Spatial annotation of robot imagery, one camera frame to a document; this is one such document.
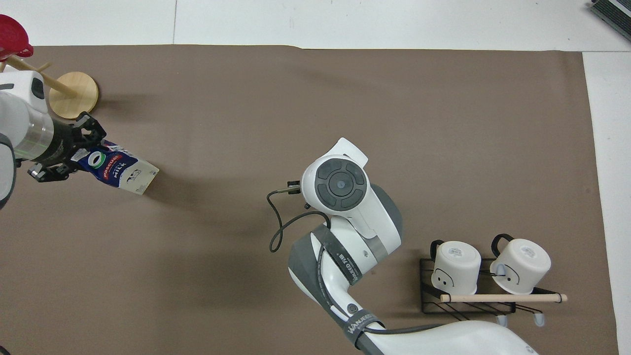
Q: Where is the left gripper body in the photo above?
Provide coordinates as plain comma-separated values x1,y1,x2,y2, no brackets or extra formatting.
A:
43,120,83,167

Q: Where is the blue and white milk carton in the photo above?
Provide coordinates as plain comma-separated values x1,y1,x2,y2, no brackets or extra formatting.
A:
79,140,160,196

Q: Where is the red cup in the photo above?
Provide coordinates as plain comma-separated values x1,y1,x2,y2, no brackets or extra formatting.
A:
0,14,35,63

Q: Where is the white cup with face print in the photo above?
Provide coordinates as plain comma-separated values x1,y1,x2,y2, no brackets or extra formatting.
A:
430,240,482,295
489,234,552,296

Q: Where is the wooden mug tree stand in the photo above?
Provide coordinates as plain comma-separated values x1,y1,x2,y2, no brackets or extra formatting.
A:
0,53,100,120

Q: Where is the wooden rod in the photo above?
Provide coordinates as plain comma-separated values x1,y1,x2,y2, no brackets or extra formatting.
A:
440,293,568,303

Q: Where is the black cable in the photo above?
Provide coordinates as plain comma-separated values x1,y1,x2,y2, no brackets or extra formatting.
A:
266,181,332,253

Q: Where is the black wire cup rack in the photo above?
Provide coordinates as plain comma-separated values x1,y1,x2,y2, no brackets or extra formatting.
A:
419,257,568,327

